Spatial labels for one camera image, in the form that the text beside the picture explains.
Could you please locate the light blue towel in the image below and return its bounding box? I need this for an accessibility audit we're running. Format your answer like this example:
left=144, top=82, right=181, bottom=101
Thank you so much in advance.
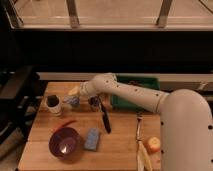
left=63, top=95, right=80, bottom=105

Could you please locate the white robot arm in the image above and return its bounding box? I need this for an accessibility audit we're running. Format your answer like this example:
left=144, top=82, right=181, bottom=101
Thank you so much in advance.
left=69, top=73, right=213, bottom=171

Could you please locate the blue plastic cup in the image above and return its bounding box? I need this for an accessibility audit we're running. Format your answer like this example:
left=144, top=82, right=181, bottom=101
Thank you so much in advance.
left=67, top=96, right=80, bottom=108

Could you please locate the white cup with black object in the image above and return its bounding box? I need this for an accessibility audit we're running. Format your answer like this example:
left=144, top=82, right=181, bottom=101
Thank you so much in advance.
left=45, top=95, right=62, bottom=116

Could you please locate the wooden cutting board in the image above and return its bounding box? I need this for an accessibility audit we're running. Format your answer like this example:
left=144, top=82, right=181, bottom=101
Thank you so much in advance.
left=18, top=81, right=176, bottom=171

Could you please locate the red spoon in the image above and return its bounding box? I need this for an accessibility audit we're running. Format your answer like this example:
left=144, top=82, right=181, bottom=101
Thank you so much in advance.
left=52, top=120, right=77, bottom=133

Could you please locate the blue sponge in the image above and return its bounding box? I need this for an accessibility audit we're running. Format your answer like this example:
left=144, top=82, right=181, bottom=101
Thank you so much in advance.
left=84, top=128, right=100, bottom=151

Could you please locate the purple bowl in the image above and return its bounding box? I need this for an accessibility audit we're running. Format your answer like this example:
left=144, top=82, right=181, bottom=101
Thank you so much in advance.
left=49, top=127, right=80, bottom=158

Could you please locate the black chair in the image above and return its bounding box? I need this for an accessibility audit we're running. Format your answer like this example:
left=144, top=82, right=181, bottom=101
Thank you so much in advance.
left=0, top=66, right=39, bottom=145

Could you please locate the bunch of dark grapes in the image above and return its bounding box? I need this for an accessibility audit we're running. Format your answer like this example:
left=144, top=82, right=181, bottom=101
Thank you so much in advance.
left=128, top=80, right=143, bottom=86

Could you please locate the green plastic tray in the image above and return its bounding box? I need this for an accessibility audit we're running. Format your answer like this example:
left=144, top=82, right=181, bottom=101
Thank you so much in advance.
left=110, top=75, right=162, bottom=112

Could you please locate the orange apple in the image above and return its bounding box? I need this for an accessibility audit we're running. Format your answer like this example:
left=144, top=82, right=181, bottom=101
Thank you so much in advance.
left=147, top=137, right=161, bottom=153

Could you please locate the yellow banana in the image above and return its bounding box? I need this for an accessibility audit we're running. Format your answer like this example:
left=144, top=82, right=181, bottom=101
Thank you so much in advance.
left=137, top=141, right=153, bottom=171

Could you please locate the black handled knife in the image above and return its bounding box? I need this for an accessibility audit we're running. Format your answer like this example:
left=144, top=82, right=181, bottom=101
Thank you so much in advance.
left=101, top=103, right=111, bottom=134

